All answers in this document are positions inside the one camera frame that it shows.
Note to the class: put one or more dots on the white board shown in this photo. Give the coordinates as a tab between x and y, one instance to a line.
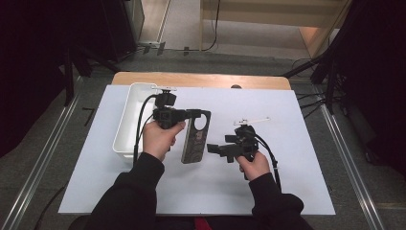
287	159

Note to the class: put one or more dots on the person's lap in dark clothing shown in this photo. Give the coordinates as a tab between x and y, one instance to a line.
223	223

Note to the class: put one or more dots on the black metal stand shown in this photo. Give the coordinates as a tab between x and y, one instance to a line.
68	80
332	80

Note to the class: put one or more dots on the light wooden shelf unit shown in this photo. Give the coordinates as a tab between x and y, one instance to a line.
255	16

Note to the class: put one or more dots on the metal floor rail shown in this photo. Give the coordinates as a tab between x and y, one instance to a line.
351	163
41	163

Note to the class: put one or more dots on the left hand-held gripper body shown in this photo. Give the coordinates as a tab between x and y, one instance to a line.
166	116

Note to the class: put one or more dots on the person's left hand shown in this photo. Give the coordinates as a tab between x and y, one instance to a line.
158	140

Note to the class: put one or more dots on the person's right hand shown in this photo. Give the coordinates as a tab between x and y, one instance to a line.
257	167

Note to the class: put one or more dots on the white plastic bin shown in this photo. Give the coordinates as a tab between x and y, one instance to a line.
127	127

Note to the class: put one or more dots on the patterned phone case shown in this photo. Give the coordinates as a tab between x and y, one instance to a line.
194	143

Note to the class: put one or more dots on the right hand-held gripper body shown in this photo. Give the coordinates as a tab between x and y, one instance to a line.
245	143

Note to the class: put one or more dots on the dark curtain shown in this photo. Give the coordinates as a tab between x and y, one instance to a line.
376	80
32	64

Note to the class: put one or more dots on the wooden table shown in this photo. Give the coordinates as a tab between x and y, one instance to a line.
191	80

